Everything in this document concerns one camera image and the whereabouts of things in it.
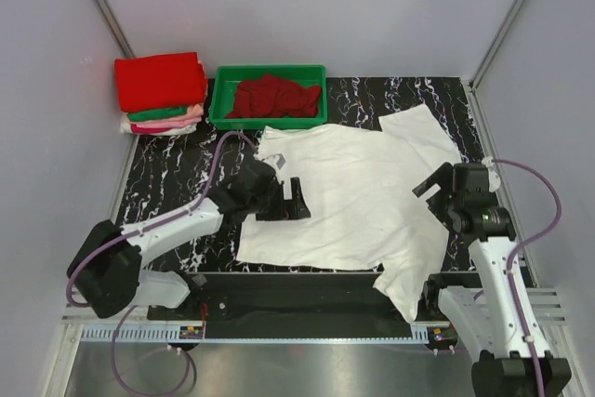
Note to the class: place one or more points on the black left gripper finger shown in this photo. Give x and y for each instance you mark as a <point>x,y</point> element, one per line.
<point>284,209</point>
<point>291,189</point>

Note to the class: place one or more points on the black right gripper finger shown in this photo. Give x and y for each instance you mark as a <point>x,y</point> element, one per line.
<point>438,208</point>
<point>441,177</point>

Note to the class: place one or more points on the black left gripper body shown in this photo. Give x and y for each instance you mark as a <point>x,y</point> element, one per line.
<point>271,202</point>

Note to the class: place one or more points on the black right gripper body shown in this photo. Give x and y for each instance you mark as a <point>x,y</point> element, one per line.
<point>449,200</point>

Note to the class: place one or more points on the white printed t-shirt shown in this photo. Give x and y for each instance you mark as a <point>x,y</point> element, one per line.
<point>359,187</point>

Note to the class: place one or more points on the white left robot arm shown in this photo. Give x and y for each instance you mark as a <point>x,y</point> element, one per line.
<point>109,270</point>

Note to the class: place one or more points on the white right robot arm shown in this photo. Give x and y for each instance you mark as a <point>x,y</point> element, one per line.
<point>510,355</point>

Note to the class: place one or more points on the dark red crumpled t-shirt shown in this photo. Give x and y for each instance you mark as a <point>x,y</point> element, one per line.
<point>274,97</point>

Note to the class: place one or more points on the green plastic bin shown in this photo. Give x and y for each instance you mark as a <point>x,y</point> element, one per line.
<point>227,80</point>

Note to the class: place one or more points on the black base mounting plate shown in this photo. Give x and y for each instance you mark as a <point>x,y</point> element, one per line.
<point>311,299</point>

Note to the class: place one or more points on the green folded t-shirt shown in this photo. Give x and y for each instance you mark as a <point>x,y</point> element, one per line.
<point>156,114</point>

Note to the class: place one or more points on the red folded t-shirt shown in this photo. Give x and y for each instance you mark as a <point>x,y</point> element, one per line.
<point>160,81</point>

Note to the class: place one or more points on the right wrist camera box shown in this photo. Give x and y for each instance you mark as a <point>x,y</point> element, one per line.
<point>470,177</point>

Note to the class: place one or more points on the aluminium frame rail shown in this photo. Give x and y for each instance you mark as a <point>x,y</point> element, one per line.
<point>544,302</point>

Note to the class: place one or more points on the white slotted cable duct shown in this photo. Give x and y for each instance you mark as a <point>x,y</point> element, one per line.
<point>182,333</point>

